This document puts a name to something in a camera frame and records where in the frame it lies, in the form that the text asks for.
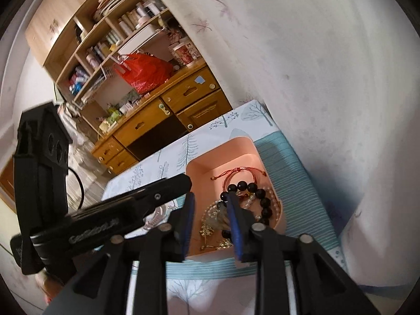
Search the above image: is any brown wooden door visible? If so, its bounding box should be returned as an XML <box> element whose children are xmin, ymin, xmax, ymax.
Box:
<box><xmin>0</xmin><ymin>157</ymin><xmax>21</xmax><ymax>211</ymax></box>

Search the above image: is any black bead bracelet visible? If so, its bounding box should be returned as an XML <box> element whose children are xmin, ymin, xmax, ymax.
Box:
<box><xmin>220</xmin><ymin>181</ymin><xmax>274</xmax><ymax>240</ymax></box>

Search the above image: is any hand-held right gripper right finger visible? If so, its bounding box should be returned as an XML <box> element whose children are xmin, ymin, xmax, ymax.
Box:
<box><xmin>227</xmin><ymin>192</ymin><xmax>381</xmax><ymax>315</ymax></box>

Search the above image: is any row of cosmetic bottles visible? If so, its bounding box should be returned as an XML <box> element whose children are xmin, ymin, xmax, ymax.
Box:
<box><xmin>116</xmin><ymin>0</ymin><xmax>169</xmax><ymax>37</ymax></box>

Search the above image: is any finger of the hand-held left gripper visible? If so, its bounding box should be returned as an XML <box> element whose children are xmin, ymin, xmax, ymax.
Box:
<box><xmin>131</xmin><ymin>173</ymin><xmax>193</xmax><ymax>214</ymax></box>

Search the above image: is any black cable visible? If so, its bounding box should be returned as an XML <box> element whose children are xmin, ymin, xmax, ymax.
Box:
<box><xmin>67</xmin><ymin>167</ymin><xmax>85</xmax><ymax>211</ymax></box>

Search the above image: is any white pearl bracelet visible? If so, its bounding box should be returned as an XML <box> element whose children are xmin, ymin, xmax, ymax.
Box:
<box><xmin>200</xmin><ymin>186</ymin><xmax>283</xmax><ymax>234</ymax></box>

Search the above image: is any red plastic bag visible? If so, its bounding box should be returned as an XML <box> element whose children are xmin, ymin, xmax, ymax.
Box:
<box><xmin>113</xmin><ymin>52</ymin><xmax>175</xmax><ymax>94</ymax></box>

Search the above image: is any white lace cover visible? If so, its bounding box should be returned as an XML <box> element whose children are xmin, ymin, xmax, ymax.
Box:
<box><xmin>61</xmin><ymin>103</ymin><xmax>96</xmax><ymax>149</ymax></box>

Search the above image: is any cluster of toiletry tubes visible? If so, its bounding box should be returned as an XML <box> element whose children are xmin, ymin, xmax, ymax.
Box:
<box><xmin>68</xmin><ymin>66</ymin><xmax>91</xmax><ymax>95</ymax></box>

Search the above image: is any gold and pearl bracelet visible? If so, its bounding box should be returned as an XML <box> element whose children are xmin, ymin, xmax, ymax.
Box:
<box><xmin>198</xmin><ymin>222</ymin><xmax>234</xmax><ymax>250</ymax></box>

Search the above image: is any person's left hand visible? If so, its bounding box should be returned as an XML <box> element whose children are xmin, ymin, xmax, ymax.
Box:
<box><xmin>34</xmin><ymin>269</ymin><xmax>66</xmax><ymax>303</ymax></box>

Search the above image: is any white leaf print curtain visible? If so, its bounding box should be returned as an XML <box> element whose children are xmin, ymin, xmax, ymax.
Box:
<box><xmin>141</xmin><ymin>0</ymin><xmax>420</xmax><ymax>300</ymax></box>

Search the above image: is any small pearl chain bracelet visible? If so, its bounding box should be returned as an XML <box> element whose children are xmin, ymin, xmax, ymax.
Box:
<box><xmin>209</xmin><ymin>202</ymin><xmax>232</xmax><ymax>230</ymax></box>

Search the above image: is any red string bracelet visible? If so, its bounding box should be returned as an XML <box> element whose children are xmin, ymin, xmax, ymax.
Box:
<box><xmin>211</xmin><ymin>167</ymin><xmax>267</xmax><ymax>188</ymax></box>

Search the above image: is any wooden shelf hutch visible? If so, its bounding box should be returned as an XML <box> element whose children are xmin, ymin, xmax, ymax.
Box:
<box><xmin>25</xmin><ymin>0</ymin><xmax>185</xmax><ymax>106</ymax></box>

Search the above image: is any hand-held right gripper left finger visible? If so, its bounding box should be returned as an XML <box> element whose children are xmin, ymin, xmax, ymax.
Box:
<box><xmin>43</xmin><ymin>192</ymin><xmax>196</xmax><ymax>315</ymax></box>

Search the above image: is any white wire rack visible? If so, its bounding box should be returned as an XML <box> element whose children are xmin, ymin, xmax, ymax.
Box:
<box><xmin>73</xmin><ymin>66</ymin><xmax>116</xmax><ymax>109</ymax></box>

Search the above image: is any pink plastic tray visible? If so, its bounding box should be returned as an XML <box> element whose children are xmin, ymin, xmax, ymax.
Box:
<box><xmin>185</xmin><ymin>137</ymin><xmax>288</xmax><ymax>257</ymax></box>

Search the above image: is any pink smartwatch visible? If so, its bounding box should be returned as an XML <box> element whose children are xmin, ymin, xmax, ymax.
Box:
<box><xmin>143</xmin><ymin>203</ymin><xmax>178</xmax><ymax>231</ymax></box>

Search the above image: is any white plastic box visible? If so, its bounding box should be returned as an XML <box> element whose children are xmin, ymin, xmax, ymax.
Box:
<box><xmin>117</xmin><ymin>27</ymin><xmax>165</xmax><ymax>57</ymax></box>

